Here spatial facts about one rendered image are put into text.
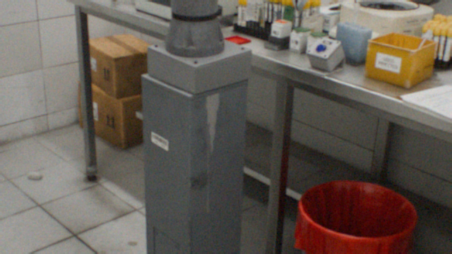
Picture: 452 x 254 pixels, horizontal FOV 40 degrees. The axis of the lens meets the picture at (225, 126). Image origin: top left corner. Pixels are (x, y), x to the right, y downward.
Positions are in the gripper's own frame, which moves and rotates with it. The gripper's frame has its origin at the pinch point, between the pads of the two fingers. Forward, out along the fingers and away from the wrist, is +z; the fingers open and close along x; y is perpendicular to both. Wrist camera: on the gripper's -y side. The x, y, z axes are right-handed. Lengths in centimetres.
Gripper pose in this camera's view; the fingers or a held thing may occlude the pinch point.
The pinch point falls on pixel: (296, 7)
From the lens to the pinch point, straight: 192.2
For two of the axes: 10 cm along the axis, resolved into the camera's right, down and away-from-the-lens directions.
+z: -0.3, 9.2, 4.0
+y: 7.4, -2.5, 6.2
